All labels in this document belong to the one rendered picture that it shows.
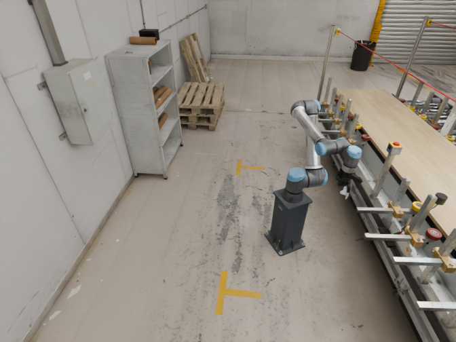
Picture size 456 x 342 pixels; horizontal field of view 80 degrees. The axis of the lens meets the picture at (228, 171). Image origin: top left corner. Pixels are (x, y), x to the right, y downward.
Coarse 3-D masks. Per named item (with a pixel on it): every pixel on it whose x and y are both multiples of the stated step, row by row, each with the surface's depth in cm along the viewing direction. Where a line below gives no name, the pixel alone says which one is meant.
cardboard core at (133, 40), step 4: (132, 40) 311; (136, 40) 311; (140, 40) 310; (144, 40) 310; (148, 40) 309; (152, 40) 309; (156, 40) 315; (140, 44) 315; (144, 44) 314; (148, 44) 314; (152, 44) 313; (156, 44) 315
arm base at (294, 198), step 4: (284, 192) 239; (288, 192) 234; (284, 196) 239; (288, 196) 235; (292, 196) 234; (296, 196) 234; (300, 196) 235; (288, 200) 236; (292, 200) 235; (296, 200) 235; (300, 200) 236
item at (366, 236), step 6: (366, 234) 175; (372, 234) 175; (378, 234) 175; (384, 234) 175; (390, 234) 175; (378, 240) 174; (384, 240) 174; (390, 240) 174; (396, 240) 174; (402, 240) 173; (408, 240) 173; (426, 240) 173; (432, 240) 172
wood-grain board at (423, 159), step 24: (360, 96) 358; (384, 96) 358; (360, 120) 301; (384, 120) 300; (408, 120) 300; (384, 144) 259; (408, 144) 259; (432, 144) 259; (408, 168) 227; (432, 168) 226; (432, 192) 202; (432, 216) 182
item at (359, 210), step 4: (356, 208) 196; (360, 208) 194; (364, 208) 194; (368, 208) 194; (372, 208) 194; (376, 208) 194; (380, 208) 194; (384, 208) 194; (388, 208) 194; (392, 208) 194; (404, 208) 194; (408, 208) 194; (360, 212) 195; (364, 212) 194; (368, 212) 194; (372, 212) 194; (376, 212) 194; (380, 212) 194; (384, 212) 194; (388, 212) 194; (392, 212) 193; (404, 212) 193; (408, 212) 193; (412, 212) 193; (416, 212) 192
